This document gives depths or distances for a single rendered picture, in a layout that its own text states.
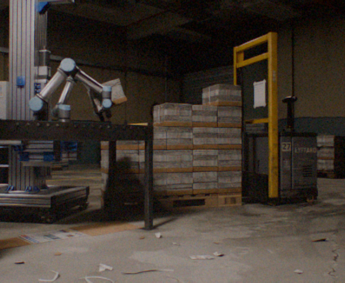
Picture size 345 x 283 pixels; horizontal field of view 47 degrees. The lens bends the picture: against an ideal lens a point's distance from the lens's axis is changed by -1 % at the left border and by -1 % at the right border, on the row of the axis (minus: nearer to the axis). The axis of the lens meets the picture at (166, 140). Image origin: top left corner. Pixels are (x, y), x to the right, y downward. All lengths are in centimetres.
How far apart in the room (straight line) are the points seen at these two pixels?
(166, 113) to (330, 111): 672
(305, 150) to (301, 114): 592
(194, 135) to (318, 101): 660
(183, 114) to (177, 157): 45
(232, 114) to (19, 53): 220
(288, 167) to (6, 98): 295
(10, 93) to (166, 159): 159
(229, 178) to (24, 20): 256
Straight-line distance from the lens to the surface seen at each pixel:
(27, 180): 385
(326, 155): 827
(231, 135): 430
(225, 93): 431
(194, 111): 411
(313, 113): 1042
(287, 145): 452
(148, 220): 311
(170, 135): 399
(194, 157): 410
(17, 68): 396
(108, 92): 344
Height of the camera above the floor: 65
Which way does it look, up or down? 1 degrees up
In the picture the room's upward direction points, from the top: straight up
